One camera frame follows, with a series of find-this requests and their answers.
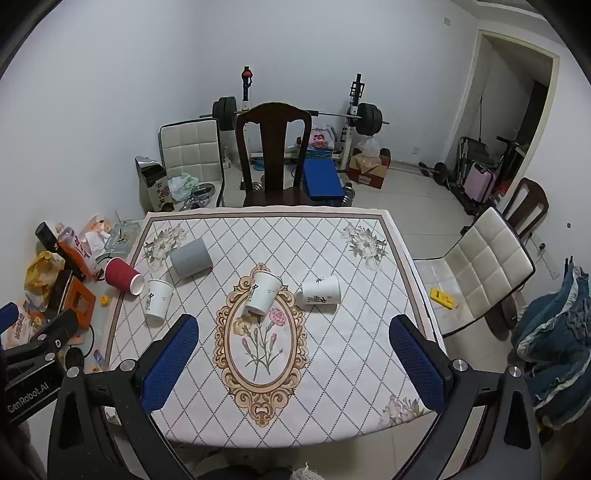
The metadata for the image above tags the red ribbed paper cup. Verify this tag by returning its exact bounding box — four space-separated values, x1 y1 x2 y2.
105 257 144 296

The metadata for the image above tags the denim clothing pile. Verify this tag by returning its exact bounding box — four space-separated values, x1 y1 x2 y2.
510 261 591 431

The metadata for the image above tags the yellow tool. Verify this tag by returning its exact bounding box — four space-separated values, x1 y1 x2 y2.
430 287 456 309

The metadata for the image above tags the grey cup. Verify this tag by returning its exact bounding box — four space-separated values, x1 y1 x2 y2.
170 239 214 280

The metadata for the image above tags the white padded chair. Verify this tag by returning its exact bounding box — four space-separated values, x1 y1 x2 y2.
159 119 227 208
413 208 536 342

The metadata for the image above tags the black cable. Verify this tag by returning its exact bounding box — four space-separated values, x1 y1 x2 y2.
89 322 112 370

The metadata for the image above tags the glass ashtray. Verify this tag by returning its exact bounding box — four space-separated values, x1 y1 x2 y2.
104 220 142 257

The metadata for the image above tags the yellow plastic bag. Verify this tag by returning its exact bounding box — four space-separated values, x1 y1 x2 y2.
24 250 66 313

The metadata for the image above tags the black folding cart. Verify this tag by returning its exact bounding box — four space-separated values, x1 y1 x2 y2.
457 136 532 204

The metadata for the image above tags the blue bench pad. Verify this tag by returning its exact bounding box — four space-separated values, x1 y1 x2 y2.
302 158 346 198

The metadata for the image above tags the orange carton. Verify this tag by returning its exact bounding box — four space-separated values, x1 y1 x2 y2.
56 239 100 282

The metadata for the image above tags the cardboard box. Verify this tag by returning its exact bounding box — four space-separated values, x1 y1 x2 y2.
347 154 392 190

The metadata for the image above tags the dark wooden chair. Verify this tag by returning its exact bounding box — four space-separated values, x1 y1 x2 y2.
501 178 550 241
235 102 315 208

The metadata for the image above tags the pink suitcase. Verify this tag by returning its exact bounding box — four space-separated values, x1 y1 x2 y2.
463 164 498 204

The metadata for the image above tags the floral printed tablecloth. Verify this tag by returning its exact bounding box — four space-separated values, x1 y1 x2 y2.
105 206 446 448

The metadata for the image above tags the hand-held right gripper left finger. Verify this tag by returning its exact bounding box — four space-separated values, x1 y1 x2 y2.
48 314 200 480

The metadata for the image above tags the black dumbbell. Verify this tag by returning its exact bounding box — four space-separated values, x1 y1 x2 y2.
419 161 452 186

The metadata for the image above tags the white barbell rack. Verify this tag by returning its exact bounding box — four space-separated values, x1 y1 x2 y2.
238 66 366 172

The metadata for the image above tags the green plastic bag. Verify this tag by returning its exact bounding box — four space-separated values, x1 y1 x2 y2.
167 173 201 202

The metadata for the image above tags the orange snack packet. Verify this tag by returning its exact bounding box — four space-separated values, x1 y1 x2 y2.
10 309 48 348

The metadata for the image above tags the white paper cup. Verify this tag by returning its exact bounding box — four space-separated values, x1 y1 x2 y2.
243 271 283 317
301 275 341 306
145 279 175 321

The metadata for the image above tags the red printed plastic bag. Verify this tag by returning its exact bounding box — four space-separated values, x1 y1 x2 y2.
307 124 337 151

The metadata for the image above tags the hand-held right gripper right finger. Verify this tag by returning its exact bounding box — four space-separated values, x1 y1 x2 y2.
389 315 543 480

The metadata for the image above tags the orange framed box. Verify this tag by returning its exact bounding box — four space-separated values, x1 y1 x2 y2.
50 270 97 331

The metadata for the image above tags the black barbell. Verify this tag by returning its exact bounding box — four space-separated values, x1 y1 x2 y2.
212 96 389 137

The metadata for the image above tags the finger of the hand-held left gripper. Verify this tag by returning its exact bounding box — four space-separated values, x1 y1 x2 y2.
0 302 20 337
4 308 80 358

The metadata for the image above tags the brown gift box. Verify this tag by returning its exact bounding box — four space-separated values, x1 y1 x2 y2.
135 156 174 213

